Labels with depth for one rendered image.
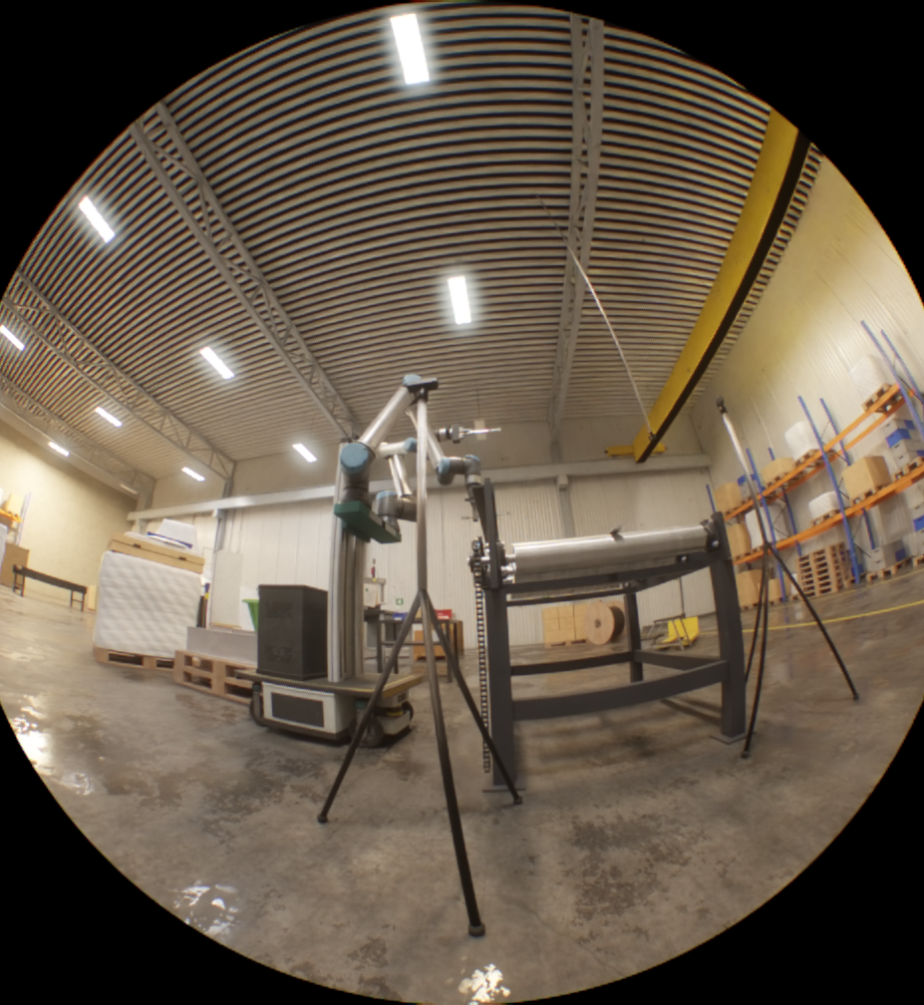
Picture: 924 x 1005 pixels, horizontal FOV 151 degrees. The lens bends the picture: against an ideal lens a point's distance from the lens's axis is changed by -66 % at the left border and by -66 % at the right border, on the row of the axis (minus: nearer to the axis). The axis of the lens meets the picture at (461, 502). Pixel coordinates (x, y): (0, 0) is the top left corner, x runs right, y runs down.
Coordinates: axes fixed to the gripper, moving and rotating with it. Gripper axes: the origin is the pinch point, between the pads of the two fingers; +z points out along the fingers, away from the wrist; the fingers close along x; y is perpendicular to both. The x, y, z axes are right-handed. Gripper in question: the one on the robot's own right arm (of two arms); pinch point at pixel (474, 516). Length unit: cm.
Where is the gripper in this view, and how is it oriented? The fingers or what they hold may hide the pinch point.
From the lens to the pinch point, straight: 179.5
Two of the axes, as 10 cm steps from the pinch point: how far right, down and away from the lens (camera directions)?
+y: -9.9, 0.8, 1.0
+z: 0.4, 9.3, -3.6
